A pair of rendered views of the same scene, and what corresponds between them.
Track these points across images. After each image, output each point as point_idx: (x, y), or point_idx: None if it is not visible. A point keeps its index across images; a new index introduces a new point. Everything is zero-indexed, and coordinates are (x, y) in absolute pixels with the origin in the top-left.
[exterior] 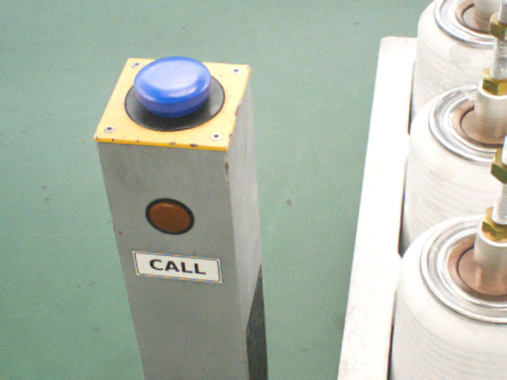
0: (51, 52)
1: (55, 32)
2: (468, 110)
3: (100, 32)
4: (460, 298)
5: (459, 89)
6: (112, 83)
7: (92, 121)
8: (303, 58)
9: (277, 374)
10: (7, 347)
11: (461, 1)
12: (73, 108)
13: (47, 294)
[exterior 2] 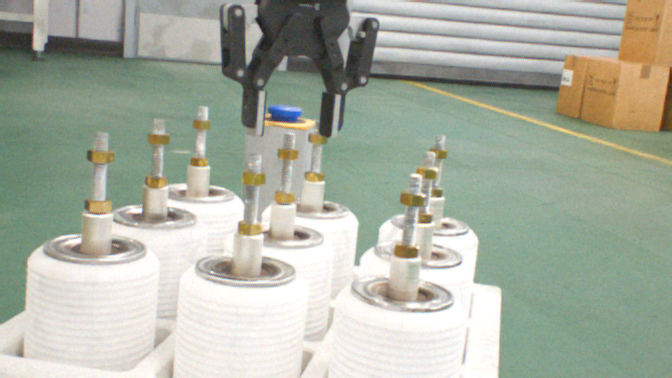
0: (627, 355)
1: (655, 358)
2: (325, 208)
3: (665, 372)
4: (180, 186)
5: (343, 206)
6: (595, 371)
7: (545, 362)
8: None
9: None
10: None
11: (446, 221)
12: (559, 357)
13: None
